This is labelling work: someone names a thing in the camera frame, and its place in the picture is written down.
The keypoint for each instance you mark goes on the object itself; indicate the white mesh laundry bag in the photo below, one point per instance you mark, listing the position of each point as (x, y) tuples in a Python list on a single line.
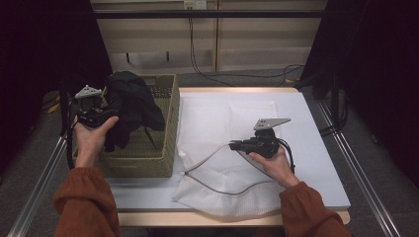
[(214, 191)]

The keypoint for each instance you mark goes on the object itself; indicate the person's left hand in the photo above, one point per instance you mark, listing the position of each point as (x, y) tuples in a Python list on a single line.
[(89, 141)]

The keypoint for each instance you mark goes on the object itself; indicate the black garment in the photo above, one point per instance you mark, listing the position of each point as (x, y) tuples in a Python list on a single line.
[(131, 98)]

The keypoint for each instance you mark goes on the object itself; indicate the white foam board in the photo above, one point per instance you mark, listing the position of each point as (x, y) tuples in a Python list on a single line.
[(313, 148)]

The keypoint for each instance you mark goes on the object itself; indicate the metal floor rail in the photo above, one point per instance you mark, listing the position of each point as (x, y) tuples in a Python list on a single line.
[(42, 177), (378, 210)]

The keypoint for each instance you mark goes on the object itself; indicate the black horizontal metal bar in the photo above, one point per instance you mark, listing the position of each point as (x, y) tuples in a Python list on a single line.
[(230, 14)]

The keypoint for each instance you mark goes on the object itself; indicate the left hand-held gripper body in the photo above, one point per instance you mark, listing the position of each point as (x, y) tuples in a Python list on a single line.
[(90, 117)]

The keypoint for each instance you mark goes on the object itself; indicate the dark curtain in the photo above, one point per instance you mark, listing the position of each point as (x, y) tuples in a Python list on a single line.
[(378, 65), (39, 49)]

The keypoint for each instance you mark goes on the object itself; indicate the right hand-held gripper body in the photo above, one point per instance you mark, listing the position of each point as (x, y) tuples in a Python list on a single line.
[(263, 146)]

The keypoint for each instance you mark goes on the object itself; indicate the white wall socket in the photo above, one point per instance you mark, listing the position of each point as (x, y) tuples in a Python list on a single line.
[(195, 4)]

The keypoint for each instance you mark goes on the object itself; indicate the yellow floor tape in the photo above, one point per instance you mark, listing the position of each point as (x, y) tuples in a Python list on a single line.
[(54, 107)]

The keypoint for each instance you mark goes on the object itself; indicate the person's right hand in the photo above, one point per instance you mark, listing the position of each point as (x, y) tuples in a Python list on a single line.
[(278, 168)]

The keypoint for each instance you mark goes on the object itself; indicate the green woven basket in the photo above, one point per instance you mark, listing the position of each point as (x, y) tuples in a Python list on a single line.
[(138, 164)]

